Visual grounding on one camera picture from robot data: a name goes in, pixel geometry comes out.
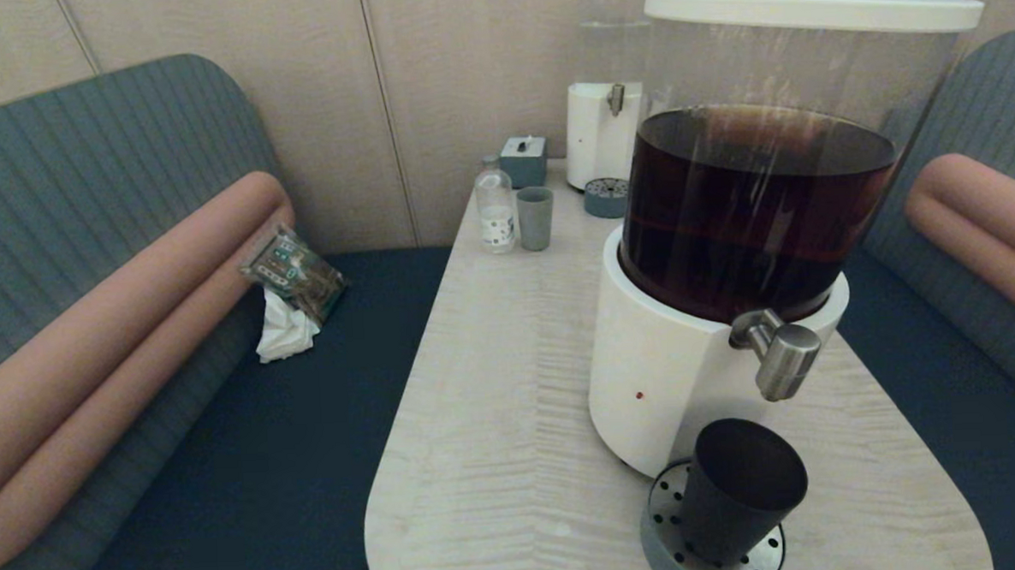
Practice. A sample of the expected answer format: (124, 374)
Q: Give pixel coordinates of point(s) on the large tea dispenser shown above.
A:
(691, 380)

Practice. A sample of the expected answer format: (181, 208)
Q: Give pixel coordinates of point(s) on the blue-grey small box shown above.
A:
(523, 163)

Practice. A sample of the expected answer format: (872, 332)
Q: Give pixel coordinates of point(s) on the crumpled white tissue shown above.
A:
(285, 333)

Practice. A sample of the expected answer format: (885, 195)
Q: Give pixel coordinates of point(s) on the large blue-grey perforated drip tray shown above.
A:
(658, 520)

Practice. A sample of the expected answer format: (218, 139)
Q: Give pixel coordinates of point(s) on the small far water dispenser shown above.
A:
(595, 135)

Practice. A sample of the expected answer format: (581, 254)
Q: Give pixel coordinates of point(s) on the clear plastic bottle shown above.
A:
(495, 204)

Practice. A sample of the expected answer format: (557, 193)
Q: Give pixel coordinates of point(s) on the large white dispenser lid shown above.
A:
(804, 8)

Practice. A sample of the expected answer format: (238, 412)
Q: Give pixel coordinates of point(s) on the small blue-grey perforated drip tray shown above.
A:
(607, 202)

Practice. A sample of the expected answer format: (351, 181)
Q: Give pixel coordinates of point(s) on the black plastic cup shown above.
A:
(739, 489)

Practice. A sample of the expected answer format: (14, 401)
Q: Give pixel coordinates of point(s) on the grey-green cup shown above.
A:
(535, 219)

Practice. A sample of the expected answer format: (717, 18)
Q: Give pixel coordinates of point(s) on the teal upholstered bench sofa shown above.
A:
(82, 149)
(1005, 100)

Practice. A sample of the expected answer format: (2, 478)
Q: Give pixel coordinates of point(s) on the green snack packet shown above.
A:
(294, 273)

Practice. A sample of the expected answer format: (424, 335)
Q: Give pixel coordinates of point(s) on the small metal dispenser tap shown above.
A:
(616, 99)

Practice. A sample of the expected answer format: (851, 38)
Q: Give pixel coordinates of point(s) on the large metal dispenser tap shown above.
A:
(783, 359)

